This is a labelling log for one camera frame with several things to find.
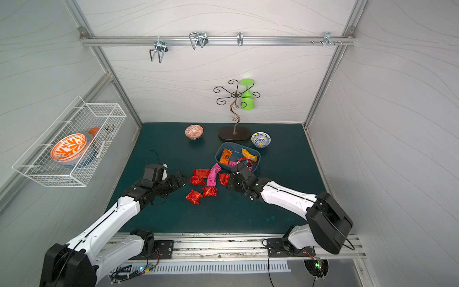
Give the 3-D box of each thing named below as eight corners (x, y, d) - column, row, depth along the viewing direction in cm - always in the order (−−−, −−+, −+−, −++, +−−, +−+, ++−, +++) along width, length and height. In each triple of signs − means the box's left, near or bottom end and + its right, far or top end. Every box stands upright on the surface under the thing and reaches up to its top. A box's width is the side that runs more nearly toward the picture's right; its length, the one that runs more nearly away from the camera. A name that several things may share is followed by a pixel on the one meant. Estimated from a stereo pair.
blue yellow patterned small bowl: (251, 147, 109) (252, 143, 106) (250, 135, 116) (251, 131, 113) (270, 148, 110) (272, 143, 106) (268, 136, 116) (269, 131, 113)
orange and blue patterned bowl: (184, 137, 119) (181, 129, 113) (195, 128, 124) (194, 121, 118) (195, 145, 114) (193, 138, 108) (207, 136, 120) (206, 128, 114)
